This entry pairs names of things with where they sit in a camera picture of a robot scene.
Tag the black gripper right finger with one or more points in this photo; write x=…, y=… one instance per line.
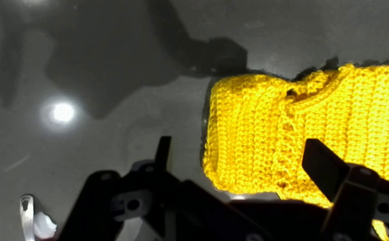
x=358, y=202

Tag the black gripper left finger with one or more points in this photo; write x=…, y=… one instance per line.
x=114, y=210

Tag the yellow knitted cloth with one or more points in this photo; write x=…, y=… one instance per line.
x=255, y=129

